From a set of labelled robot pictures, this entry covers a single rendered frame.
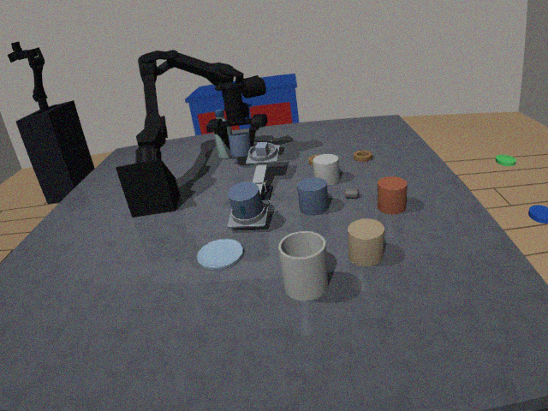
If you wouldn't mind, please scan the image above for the reddish-brown cylinder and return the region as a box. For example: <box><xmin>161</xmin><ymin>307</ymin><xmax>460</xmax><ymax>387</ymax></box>
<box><xmin>378</xmin><ymin>176</ymin><xmax>408</xmax><ymax>215</ymax></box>

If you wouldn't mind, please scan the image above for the tan cylinder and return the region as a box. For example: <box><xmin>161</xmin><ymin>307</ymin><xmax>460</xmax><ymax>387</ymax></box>
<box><xmin>348</xmin><ymin>219</ymin><xmax>384</xmax><ymax>266</ymax></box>

